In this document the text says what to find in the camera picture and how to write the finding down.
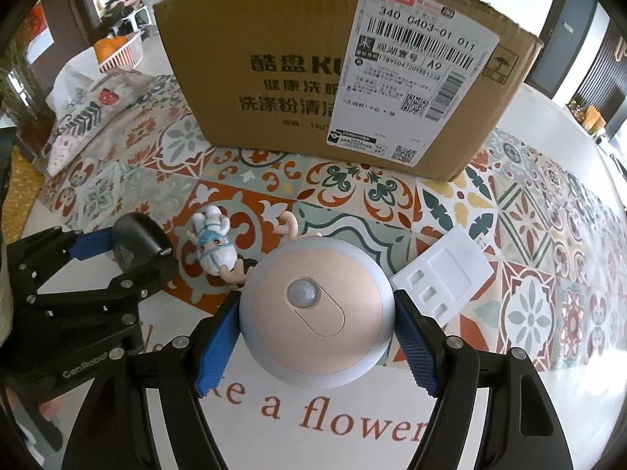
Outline white flat socket adapter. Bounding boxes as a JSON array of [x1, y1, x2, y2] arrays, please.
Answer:
[[390, 226, 492, 326]]

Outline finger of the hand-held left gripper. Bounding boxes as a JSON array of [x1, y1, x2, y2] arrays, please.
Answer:
[[29, 256, 179, 320], [7, 228, 116, 295]]

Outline dark interior door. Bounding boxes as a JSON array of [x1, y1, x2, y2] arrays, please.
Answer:
[[539, 0, 596, 60]]

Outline small white rabbit figurine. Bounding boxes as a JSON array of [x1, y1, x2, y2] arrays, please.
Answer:
[[188, 206, 256, 276]]

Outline clear glass vase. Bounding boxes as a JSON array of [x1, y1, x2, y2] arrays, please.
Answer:
[[0, 51, 30, 125]]

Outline yellow woven wicker box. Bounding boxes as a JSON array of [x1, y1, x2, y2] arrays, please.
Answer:
[[10, 147, 47, 189]]

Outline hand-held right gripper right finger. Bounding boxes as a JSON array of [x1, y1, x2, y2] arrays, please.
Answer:
[[392, 290, 584, 470]]

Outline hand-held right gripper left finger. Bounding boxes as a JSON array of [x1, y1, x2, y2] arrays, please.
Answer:
[[61, 296, 246, 470]]

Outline white plastic fruit basket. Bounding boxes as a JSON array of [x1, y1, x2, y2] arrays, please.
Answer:
[[95, 32, 145, 75]]

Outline dark slatted wall panel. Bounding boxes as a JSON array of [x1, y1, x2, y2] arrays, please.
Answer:
[[573, 24, 627, 123]]

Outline black power adapter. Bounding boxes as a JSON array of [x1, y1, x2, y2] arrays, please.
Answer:
[[112, 213, 172, 271]]

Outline pink round night light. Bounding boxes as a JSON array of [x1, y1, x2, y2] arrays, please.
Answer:
[[218, 210, 395, 391]]

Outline white shoe rack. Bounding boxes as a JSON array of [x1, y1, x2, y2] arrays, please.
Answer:
[[100, 5, 155, 35]]

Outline floral fabric tissue cover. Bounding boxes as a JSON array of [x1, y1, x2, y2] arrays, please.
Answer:
[[46, 72, 170, 177]]

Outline patterned tile-print table runner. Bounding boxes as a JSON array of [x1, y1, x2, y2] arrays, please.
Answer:
[[36, 73, 627, 373]]

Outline brown cardboard box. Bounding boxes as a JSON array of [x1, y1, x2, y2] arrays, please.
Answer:
[[153, 0, 544, 184]]

